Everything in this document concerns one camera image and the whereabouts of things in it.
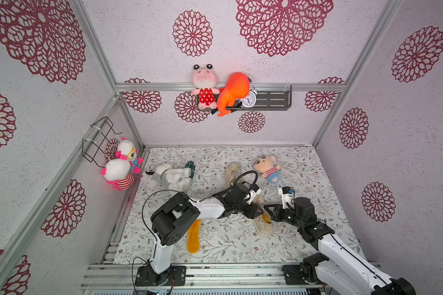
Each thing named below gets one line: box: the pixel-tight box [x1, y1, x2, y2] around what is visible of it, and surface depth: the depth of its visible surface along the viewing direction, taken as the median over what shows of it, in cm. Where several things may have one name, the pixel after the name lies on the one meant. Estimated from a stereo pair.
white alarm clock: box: [241, 86, 258, 109], surface depth 92 cm
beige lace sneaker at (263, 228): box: [252, 195, 275, 236], surface depth 84 cm
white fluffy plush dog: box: [145, 162, 192, 194], surface depth 96 cm
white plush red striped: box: [100, 158, 134, 191], surface depth 88 cm
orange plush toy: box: [217, 71, 250, 117], surface depth 87 cm
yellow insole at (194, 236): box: [186, 218, 202, 254], surface depth 84 cm
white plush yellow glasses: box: [115, 137, 144, 174], surface depth 96 cm
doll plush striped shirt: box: [254, 155, 282, 184], surface depth 104 cm
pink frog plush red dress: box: [191, 63, 221, 111], surface depth 87 cm
